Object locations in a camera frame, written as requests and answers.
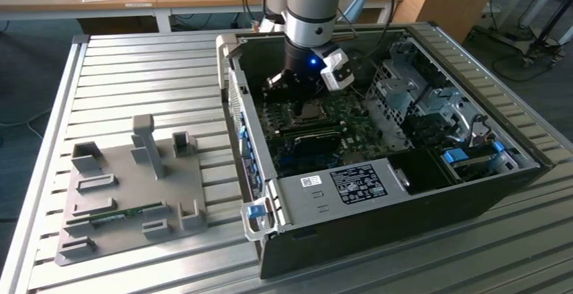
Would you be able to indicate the metal locking lever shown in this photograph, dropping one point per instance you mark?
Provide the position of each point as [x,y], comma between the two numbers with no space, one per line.
[328,114]

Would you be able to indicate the black graphics card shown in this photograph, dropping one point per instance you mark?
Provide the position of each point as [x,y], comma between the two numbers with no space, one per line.
[315,144]

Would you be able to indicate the metal drive cage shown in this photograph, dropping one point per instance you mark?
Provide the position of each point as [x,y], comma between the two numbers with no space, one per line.
[399,92]

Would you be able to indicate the blue plastic clip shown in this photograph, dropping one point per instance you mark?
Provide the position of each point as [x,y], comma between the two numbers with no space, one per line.
[499,148]

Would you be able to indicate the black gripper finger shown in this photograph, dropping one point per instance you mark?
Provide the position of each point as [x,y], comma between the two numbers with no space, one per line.
[296,109]
[304,107]

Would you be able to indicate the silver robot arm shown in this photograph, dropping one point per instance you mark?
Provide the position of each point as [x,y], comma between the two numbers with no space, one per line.
[311,22]

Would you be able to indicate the blue disk carrier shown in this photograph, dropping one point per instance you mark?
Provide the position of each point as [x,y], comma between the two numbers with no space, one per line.
[455,157]

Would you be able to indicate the blue case latch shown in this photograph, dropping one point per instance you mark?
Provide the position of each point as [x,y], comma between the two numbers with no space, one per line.
[256,212]

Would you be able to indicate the grey chipset heatsink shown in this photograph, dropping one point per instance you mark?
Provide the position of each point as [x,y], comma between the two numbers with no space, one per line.
[352,159]

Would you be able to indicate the black PC case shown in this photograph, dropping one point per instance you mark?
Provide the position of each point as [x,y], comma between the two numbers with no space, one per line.
[380,233]

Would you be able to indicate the wooden cabinet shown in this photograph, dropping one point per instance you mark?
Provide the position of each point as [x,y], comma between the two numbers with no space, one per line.
[461,5]

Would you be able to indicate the black RAM slot row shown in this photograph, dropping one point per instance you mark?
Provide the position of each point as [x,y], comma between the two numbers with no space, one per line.
[313,129]

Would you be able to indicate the green RAM stick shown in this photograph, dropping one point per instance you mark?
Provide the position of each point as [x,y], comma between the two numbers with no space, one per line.
[129,212]

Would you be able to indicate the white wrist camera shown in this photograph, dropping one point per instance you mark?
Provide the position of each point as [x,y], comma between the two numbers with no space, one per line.
[337,70]

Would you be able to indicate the blue slot clip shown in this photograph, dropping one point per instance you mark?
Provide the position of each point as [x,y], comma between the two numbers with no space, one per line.
[243,132]

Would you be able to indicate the grey parts rack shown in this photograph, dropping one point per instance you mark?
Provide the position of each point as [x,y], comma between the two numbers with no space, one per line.
[129,186]

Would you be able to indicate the CPU socket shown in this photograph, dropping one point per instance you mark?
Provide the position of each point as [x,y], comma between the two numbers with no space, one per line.
[311,121]

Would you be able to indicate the green motherboard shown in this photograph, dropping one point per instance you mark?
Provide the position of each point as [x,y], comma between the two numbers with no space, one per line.
[357,129]

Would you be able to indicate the silver power supply unit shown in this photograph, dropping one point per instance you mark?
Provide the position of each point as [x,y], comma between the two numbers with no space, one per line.
[313,203]

